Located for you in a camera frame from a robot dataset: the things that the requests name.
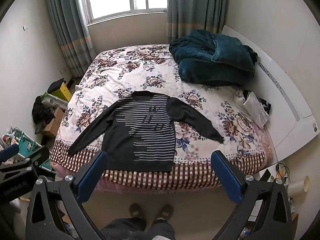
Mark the black cloth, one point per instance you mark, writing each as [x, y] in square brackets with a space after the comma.
[55, 85]

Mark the yellow box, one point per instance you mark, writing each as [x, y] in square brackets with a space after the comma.
[63, 92]

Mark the cardboard box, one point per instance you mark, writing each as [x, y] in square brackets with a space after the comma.
[56, 122]

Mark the teal plush blanket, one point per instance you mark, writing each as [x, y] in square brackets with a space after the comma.
[212, 60]

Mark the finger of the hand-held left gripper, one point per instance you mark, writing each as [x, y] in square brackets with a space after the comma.
[8, 153]
[30, 158]

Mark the dark striped sweater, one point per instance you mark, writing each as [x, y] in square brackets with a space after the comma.
[140, 135]

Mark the white headboard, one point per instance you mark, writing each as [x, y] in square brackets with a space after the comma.
[287, 100]

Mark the person's right slipper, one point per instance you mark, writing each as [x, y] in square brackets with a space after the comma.
[163, 212]

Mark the white and green plastic container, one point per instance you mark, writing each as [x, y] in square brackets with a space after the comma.
[53, 101]

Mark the floral bed blanket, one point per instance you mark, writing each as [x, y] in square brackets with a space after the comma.
[140, 72]

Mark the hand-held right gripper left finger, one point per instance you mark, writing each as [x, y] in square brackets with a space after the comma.
[91, 175]

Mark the white paper cup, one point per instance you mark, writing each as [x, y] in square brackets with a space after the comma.
[298, 187]

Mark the person's left slipper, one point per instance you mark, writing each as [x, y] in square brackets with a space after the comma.
[137, 210]

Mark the dark cloth pile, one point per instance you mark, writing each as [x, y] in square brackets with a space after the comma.
[42, 112]

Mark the dark patterned cloth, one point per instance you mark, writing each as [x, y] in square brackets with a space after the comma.
[265, 105]

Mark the teal storage rack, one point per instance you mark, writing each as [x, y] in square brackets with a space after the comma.
[25, 142]

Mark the person's slipper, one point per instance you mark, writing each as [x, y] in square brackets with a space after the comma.
[163, 212]
[137, 210]

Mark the teal striped curtain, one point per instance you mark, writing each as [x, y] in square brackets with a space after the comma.
[190, 7]
[67, 30]

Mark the white folded clothes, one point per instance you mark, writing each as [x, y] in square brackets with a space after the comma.
[253, 111]

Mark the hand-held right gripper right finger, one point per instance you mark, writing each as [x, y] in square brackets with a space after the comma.
[227, 177]

